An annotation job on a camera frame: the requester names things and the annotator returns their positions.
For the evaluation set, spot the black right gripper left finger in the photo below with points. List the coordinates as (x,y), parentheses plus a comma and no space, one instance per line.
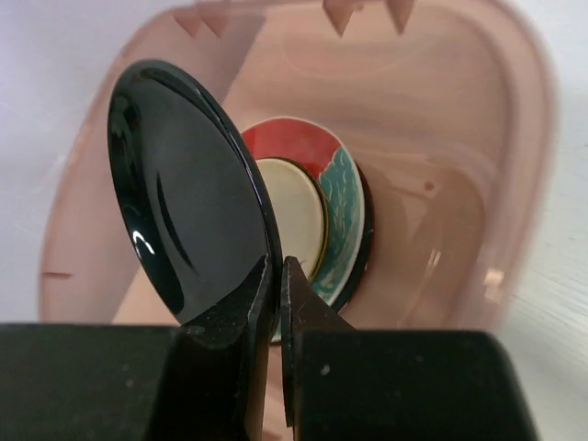
(204,381)

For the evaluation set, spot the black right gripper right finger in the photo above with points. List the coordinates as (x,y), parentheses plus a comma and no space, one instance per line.
(340,383)

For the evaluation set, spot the yellow patterned plate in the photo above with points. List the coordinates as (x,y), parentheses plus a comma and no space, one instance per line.
(325,220)

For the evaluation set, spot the cream and black plate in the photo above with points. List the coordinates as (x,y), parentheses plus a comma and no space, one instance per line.
(297,209)

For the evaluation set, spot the blue-green glazed plate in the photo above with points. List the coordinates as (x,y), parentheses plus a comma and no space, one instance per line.
(361,263)

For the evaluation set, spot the red plate with teal flower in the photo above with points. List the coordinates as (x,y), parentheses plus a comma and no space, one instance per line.
(330,162)

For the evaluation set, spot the pink translucent plastic bin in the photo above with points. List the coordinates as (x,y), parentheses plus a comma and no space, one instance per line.
(445,106)

